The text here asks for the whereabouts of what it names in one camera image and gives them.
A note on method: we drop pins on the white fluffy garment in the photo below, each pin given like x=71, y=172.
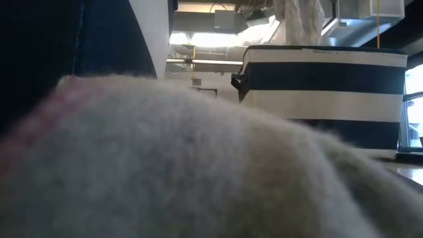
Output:
x=300, y=23

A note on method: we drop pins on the grey cotton garment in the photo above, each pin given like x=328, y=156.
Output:
x=185, y=165

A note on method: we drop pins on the grey ceiling box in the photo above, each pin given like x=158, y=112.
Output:
x=224, y=19

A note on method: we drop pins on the navy white striped fabric bin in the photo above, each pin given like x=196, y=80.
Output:
x=49, y=39
x=324, y=77

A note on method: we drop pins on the silver horizontal rail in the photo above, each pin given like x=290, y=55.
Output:
x=205, y=61

